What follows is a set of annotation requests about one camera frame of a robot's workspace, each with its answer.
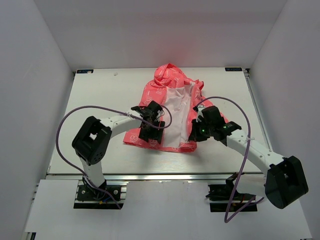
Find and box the aluminium rail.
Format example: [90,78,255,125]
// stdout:
[243,68,273,151]
[46,171,270,182]

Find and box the aluminium right side rail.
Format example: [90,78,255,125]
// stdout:
[243,68,273,151]

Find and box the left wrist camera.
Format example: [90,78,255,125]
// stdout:
[131,100,163,121]

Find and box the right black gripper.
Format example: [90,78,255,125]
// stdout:
[189,118,214,143]

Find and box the right blue corner label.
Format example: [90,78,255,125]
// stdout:
[224,67,243,72]

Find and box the pink hooded kids jacket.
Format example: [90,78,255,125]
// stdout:
[122,62,230,152]

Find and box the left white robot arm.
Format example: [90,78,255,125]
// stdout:
[71,113,151,200]

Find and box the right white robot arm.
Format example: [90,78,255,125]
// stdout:
[189,119,309,209]

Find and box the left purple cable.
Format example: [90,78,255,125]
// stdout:
[56,104,173,210]

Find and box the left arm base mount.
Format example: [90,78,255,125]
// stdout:
[73,181,127,210]

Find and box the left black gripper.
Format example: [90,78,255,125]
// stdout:
[138,118,165,144]

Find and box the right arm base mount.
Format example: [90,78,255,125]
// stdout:
[205,173,253,213]

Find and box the blue corner label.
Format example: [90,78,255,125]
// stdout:
[224,67,243,72]
[76,69,94,74]

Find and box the left blue corner label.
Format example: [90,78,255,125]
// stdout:
[76,69,94,74]

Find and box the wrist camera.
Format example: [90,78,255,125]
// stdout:
[193,105,225,125]
[131,100,163,121]

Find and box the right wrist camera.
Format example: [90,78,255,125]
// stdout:
[193,105,225,125]

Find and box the aluminium front rail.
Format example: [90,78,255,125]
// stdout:
[46,171,270,182]

